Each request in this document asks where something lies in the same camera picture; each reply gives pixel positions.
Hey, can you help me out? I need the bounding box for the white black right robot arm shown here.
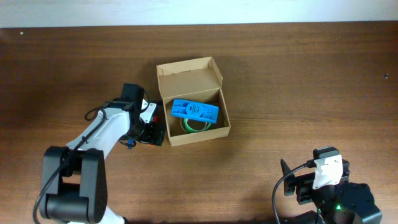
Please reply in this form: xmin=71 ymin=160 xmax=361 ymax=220
xmin=277 ymin=160 xmax=382 ymax=224

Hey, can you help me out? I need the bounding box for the blue ballpoint pen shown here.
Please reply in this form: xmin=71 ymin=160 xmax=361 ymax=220
xmin=118 ymin=139 xmax=137 ymax=150

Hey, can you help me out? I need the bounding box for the black right camera cable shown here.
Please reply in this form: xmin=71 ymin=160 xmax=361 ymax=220
xmin=271 ymin=159 xmax=318 ymax=224

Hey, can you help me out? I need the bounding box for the blue plastic case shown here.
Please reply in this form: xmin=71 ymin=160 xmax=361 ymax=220
xmin=171 ymin=99 xmax=219 ymax=124

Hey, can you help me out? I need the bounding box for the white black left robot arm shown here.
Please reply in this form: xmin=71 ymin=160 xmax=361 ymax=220
xmin=32 ymin=83 xmax=165 ymax=223

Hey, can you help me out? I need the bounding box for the black white marker pen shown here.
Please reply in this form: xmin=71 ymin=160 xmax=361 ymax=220
xmin=150 ymin=100 xmax=163 ymax=106

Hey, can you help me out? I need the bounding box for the green tape roll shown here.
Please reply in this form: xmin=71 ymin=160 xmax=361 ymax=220
xmin=182 ymin=118 xmax=212 ymax=134

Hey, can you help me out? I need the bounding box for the brown cardboard box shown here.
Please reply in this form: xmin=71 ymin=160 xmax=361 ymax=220
xmin=156 ymin=57 xmax=231 ymax=146

